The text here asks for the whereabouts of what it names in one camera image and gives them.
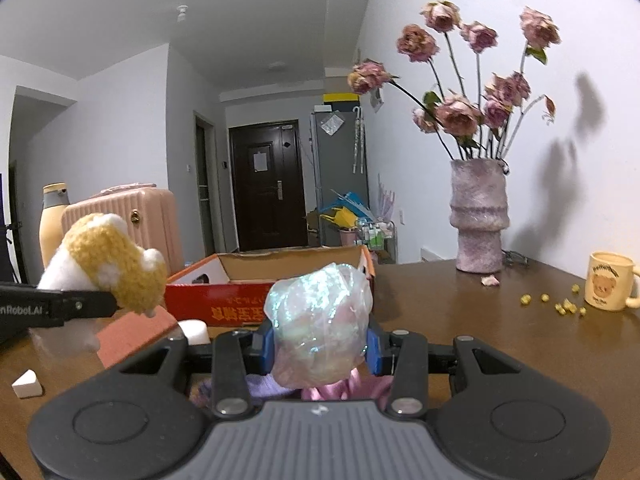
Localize fallen rose petal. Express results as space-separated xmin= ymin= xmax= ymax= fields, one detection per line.
xmin=480 ymin=275 xmax=500 ymax=287

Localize lavender knitted sock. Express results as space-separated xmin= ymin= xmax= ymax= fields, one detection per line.
xmin=189 ymin=375 xmax=300 ymax=408

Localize yellow thermos bottle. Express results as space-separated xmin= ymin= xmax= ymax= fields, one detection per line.
xmin=39 ymin=182 xmax=70 ymax=268

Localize pink ribbed suitcase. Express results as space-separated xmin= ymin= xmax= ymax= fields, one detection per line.
xmin=62 ymin=183 xmax=184 ymax=275

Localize pink satin scrunchie bow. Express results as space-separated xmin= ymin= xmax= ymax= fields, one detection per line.
xmin=300 ymin=368 xmax=393 ymax=410

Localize pink layered sponge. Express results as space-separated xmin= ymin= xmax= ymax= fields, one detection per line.
xmin=96 ymin=307 xmax=178 ymax=368

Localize yellow box on fridge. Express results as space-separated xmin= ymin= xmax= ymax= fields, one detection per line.
xmin=322 ymin=92 xmax=360 ymax=112

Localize wire storage cart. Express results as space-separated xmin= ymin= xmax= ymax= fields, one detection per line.
xmin=356 ymin=218 xmax=397 ymax=264

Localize white yellow plush hamster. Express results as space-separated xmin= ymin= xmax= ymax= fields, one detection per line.
xmin=30 ymin=212 xmax=170 ymax=356

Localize dried pink roses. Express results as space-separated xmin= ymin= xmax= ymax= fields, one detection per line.
xmin=346 ymin=0 xmax=561 ymax=162

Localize white wedge sponge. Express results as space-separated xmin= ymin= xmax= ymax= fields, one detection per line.
xmin=12 ymin=370 xmax=43 ymax=399

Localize white foam sponge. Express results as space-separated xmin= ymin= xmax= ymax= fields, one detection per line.
xmin=178 ymin=320 xmax=210 ymax=346

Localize iridescent plastic ball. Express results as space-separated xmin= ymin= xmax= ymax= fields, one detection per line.
xmin=264 ymin=263 xmax=373 ymax=389

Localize red cardboard pumpkin box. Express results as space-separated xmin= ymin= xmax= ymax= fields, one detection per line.
xmin=164 ymin=245 xmax=375 ymax=327

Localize grey refrigerator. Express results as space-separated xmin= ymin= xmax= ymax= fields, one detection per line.
xmin=309 ymin=105 xmax=371 ymax=247

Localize purple textured vase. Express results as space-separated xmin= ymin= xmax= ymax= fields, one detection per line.
xmin=449 ymin=158 xmax=510 ymax=274

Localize yellow bear mug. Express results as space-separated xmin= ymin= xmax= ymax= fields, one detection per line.
xmin=585 ymin=252 xmax=639 ymax=312

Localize dark brown door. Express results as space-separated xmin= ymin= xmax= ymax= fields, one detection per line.
xmin=229 ymin=120 xmax=307 ymax=252

